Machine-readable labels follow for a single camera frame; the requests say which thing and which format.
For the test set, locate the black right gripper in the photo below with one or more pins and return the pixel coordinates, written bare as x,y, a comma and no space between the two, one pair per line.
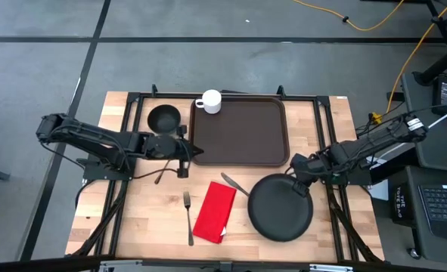
306,168

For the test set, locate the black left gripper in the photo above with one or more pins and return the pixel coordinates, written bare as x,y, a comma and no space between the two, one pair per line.
162,146

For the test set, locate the black round plate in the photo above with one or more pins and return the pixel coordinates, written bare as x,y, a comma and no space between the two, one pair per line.
276,211

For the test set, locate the black bowl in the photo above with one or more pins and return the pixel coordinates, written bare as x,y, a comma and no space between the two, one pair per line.
163,119

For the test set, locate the dark metal spoon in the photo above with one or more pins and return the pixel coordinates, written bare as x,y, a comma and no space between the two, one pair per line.
159,178

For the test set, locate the dark metal knife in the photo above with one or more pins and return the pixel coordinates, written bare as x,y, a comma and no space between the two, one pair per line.
232,182

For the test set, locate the white mug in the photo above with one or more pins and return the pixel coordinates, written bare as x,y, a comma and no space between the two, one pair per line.
212,100

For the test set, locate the red cloth napkin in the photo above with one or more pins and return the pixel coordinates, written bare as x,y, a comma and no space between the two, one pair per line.
215,211

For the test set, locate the dark metal fork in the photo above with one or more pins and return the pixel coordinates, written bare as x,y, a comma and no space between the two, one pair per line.
188,223

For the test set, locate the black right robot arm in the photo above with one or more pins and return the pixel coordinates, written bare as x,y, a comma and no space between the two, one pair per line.
359,151

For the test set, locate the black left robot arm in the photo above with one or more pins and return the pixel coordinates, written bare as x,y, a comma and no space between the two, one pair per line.
94,138

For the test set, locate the brown plastic tray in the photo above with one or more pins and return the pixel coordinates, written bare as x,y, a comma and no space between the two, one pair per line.
246,136

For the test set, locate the white paper sheet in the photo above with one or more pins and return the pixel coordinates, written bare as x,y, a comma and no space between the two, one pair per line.
378,192

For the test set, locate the black tote bag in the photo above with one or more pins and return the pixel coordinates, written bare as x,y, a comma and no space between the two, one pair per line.
402,204

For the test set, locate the black caster wheel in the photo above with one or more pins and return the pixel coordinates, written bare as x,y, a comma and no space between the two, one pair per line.
415,253

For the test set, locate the dark grey side desk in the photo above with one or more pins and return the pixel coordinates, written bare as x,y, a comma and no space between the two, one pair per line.
435,151

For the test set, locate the black laptop keyboard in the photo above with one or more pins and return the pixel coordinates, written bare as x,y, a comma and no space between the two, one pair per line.
444,208

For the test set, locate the white thin rod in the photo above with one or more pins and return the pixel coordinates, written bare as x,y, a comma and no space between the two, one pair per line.
446,115

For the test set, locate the black desk stand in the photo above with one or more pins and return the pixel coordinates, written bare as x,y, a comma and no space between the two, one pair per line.
442,62

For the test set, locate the black crossbar with silver mounts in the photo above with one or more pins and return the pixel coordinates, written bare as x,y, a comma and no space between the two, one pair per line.
38,264

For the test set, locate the black frame bracket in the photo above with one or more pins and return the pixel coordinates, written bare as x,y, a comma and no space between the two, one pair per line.
154,90
281,90

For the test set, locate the black metal table frame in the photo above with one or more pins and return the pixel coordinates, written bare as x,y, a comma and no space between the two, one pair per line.
132,97

